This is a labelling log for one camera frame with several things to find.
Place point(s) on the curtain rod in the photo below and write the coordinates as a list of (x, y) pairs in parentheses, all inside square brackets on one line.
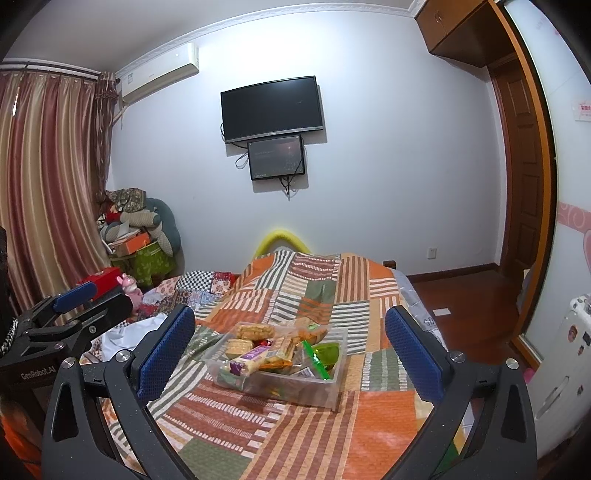
[(46, 67)]

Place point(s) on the white appliance with stickers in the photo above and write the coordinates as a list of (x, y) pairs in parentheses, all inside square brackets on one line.
[(558, 383)]

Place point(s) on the red box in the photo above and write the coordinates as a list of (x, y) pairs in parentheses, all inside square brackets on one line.
[(104, 279)]

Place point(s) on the white paper sheet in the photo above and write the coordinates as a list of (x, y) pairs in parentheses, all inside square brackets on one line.
[(441, 311)]

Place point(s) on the wooden overhead cabinet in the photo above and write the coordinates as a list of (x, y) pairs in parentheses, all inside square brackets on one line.
[(457, 27)]

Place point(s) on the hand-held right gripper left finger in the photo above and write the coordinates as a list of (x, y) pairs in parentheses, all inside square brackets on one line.
[(166, 350)]

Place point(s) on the clear bag of orange snacks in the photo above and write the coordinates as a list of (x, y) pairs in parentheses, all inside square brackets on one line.
[(311, 333)]

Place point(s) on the orange printed cloth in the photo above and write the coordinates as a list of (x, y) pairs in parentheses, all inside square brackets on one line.
[(18, 443)]

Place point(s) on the pink plush toy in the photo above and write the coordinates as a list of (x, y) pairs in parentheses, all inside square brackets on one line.
[(129, 286)]

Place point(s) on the striped patchwork blanket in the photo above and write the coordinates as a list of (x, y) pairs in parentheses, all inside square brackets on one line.
[(295, 438)]

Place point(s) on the wooden door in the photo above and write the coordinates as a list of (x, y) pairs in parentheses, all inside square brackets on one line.
[(517, 175)]

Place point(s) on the clear plastic container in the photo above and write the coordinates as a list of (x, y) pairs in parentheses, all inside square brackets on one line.
[(300, 392)]

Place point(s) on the red wall label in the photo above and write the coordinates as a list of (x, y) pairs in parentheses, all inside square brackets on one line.
[(582, 110)]

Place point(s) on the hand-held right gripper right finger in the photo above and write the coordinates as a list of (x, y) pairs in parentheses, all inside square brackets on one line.
[(411, 350)]

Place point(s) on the black wall television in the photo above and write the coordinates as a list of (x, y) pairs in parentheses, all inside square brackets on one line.
[(272, 108)]

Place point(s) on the purple snack packet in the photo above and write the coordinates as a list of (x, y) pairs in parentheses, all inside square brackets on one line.
[(249, 361)]

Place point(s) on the white air conditioner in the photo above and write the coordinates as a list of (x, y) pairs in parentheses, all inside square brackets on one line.
[(157, 69)]

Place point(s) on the checkered patchwork quilt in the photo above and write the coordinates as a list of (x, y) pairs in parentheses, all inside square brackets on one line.
[(194, 286)]

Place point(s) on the white cloth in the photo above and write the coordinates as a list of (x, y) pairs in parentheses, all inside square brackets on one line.
[(124, 330)]

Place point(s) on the small black monitor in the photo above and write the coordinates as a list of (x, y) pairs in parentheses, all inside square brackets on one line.
[(276, 157)]

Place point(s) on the clear cracker packet gold seam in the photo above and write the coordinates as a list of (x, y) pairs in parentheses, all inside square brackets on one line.
[(256, 331)]

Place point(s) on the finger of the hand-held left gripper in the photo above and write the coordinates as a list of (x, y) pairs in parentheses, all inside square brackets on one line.
[(106, 311), (74, 297)]

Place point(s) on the green printed box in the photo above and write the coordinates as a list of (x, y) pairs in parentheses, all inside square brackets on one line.
[(152, 265)]

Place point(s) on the striped brown curtain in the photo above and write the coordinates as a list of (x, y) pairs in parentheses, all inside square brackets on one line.
[(51, 184)]

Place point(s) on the green snack bag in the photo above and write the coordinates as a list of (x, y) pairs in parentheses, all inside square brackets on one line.
[(323, 357)]

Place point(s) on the orange cardboard box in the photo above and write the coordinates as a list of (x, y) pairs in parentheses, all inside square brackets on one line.
[(131, 244)]

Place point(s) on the wooden door frame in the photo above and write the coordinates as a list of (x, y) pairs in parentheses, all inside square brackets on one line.
[(542, 138)]

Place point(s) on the yellow bed headboard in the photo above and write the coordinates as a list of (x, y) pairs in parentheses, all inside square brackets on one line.
[(281, 236)]

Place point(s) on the pile of folded cloths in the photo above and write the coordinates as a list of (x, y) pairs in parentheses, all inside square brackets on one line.
[(127, 207)]

